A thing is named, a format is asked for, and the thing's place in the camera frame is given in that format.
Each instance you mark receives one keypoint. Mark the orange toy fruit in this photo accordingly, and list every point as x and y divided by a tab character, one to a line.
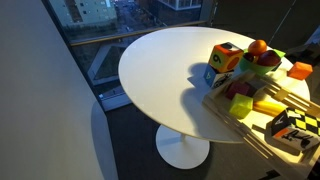
257	47

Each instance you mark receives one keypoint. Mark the wooden tray box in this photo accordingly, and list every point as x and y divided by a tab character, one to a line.
233	123

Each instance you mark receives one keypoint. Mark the thin dark pole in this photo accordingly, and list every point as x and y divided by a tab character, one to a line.
283	21

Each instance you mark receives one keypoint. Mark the red toy apple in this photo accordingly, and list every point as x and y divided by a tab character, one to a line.
268	58

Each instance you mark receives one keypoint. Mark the yellow toy banana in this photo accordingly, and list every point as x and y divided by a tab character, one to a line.
268	107

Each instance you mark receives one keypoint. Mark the yellow-green toy block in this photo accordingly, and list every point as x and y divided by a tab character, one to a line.
240	106

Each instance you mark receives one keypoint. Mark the dark red toy plum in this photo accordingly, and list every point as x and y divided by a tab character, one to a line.
248	57

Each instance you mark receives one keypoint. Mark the grey toy block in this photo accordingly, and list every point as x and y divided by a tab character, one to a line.
257	87

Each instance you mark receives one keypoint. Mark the white table pedestal base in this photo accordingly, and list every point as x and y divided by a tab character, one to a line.
181	150

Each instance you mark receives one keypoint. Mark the green bowl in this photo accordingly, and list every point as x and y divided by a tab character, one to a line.
258	69

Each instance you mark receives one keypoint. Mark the orange printed soft cube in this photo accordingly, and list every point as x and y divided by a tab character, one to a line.
225	57

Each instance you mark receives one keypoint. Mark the pink toy block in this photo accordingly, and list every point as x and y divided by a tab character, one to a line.
237	89

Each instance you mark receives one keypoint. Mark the orange toy block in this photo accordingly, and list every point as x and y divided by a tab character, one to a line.
300	71

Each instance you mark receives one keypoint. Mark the window railing bar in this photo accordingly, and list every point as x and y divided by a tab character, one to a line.
133	33

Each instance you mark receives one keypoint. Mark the black yellow checkered soft cube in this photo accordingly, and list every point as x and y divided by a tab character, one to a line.
296	130

